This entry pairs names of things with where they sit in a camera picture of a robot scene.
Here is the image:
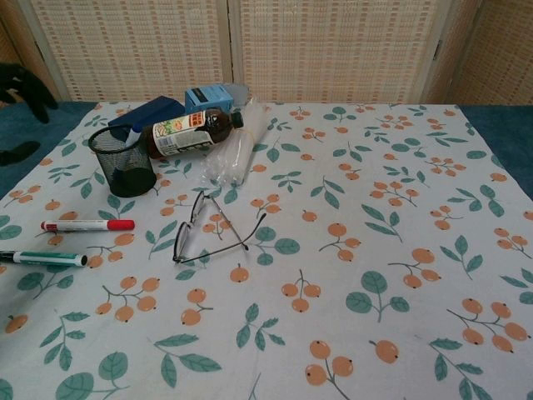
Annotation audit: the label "green-label marker with black cap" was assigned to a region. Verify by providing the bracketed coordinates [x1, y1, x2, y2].
[0, 249, 89, 268]

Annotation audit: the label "thin-frame eyeglasses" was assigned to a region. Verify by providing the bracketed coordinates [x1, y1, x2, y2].
[172, 190, 268, 266]

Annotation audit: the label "light blue carton box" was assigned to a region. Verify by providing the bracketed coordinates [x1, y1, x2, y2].
[183, 84, 235, 114]

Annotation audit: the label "white marker with red cap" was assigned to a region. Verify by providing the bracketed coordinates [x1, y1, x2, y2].
[39, 218, 137, 233]

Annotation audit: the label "navy blue case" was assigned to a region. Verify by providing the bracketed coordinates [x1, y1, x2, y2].
[107, 95, 187, 139]

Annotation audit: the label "white marker with blue cap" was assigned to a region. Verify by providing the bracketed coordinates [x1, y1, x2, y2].
[116, 123, 145, 184]

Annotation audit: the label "brown bottle with label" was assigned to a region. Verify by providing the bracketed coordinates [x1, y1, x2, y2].
[141, 106, 245, 161]

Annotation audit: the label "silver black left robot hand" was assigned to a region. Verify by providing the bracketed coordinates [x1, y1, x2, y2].
[0, 62, 60, 168]

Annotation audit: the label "blue felt table cover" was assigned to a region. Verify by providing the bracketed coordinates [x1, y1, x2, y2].
[0, 98, 533, 202]

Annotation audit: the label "floral printed tablecloth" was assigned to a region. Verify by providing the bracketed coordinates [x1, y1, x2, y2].
[0, 101, 533, 400]

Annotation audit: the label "clear plastic bottle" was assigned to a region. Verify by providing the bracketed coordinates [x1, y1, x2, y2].
[198, 97, 272, 187]

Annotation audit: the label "black mesh pen holder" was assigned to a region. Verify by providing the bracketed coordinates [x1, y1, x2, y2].
[87, 125, 158, 199]

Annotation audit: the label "woven bamboo folding screen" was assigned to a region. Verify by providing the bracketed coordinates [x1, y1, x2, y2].
[0, 0, 533, 106]

